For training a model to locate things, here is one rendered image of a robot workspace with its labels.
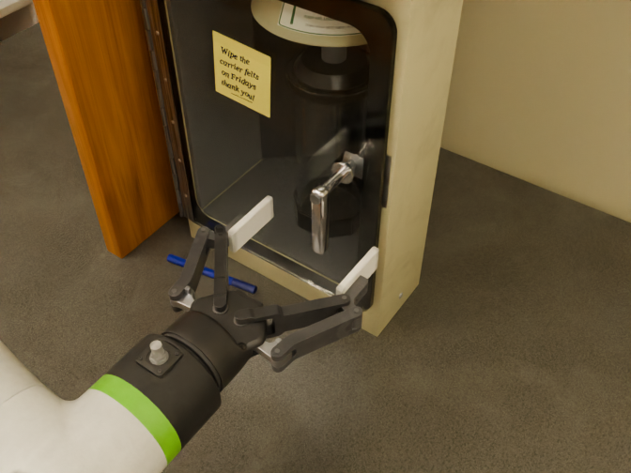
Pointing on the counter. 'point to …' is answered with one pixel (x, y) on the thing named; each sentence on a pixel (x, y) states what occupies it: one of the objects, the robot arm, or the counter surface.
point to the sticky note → (242, 73)
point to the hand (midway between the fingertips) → (315, 236)
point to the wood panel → (112, 114)
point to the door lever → (320, 215)
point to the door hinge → (161, 108)
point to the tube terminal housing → (401, 156)
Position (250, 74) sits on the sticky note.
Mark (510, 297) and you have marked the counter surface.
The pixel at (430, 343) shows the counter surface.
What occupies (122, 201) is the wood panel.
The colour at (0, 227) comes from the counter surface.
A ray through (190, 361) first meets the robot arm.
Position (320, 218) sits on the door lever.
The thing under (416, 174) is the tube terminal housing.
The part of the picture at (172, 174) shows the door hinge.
